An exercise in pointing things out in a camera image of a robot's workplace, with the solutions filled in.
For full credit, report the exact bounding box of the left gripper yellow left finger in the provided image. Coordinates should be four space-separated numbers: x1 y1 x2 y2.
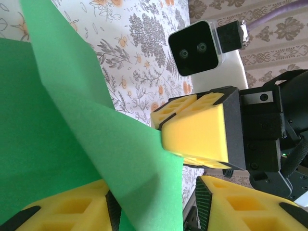
0 179 121 231

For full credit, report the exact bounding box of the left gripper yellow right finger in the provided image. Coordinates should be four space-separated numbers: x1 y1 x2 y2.
195 175 308 231

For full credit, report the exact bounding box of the green cloth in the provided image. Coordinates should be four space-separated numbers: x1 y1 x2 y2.
0 0 185 231

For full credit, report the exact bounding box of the floral table cover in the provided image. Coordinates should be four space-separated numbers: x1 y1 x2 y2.
0 0 205 210

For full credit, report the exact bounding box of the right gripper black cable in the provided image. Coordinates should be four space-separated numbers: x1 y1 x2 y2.
280 138 308 178

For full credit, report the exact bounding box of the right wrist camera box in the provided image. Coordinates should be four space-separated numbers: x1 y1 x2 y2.
167 20 250 77

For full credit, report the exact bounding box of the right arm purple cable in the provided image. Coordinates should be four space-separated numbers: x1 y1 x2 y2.
245 0 308 32

